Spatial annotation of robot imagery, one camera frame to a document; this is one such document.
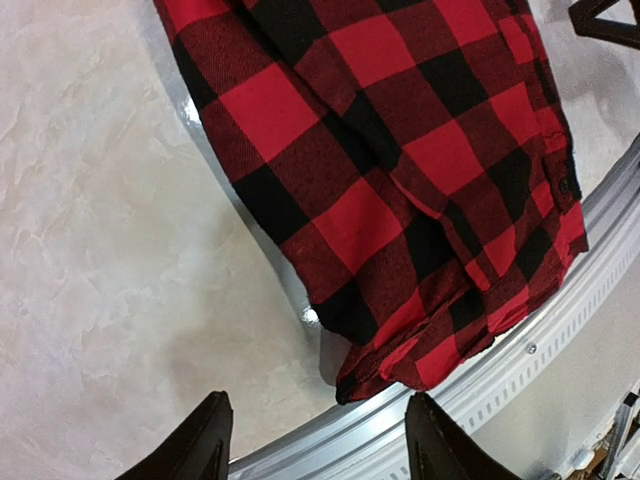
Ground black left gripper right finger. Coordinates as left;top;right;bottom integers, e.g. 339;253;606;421
405;393;515;480

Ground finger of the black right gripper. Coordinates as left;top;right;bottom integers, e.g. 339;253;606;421
568;0;640;50

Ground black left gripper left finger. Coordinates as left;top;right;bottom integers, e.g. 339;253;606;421
117;391;233;480

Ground red black plaid flannel shirt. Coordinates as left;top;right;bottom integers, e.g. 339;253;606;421
156;1;588;404

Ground aluminium front rail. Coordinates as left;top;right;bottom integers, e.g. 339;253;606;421
229;143;639;479

